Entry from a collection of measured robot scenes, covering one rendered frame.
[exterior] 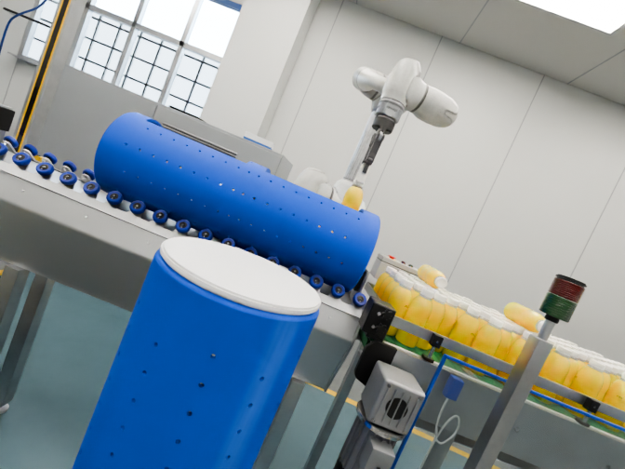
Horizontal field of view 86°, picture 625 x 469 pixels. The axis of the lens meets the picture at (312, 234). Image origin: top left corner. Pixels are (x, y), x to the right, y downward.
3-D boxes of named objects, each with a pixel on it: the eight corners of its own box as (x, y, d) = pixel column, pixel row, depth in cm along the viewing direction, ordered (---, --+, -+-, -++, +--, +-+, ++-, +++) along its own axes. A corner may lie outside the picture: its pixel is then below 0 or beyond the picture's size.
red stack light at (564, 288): (540, 288, 83) (548, 274, 82) (564, 299, 83) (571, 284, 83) (560, 296, 76) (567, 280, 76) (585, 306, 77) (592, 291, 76)
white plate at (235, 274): (329, 288, 68) (327, 293, 68) (212, 234, 72) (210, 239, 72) (306, 328, 41) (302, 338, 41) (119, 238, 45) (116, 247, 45)
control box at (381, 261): (369, 273, 150) (378, 251, 149) (409, 289, 151) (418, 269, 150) (373, 277, 140) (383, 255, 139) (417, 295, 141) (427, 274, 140)
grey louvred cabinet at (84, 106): (40, 218, 331) (88, 79, 319) (234, 306, 318) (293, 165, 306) (-19, 218, 277) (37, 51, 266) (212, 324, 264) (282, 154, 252)
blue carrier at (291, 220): (130, 194, 126) (157, 124, 124) (341, 282, 130) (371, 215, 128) (79, 190, 98) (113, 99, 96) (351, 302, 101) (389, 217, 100)
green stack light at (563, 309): (532, 307, 83) (540, 289, 83) (554, 316, 83) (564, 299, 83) (551, 315, 77) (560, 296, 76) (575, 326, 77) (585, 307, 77)
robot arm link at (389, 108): (382, 94, 111) (376, 112, 111) (407, 105, 111) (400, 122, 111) (378, 102, 120) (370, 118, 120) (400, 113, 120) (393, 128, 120)
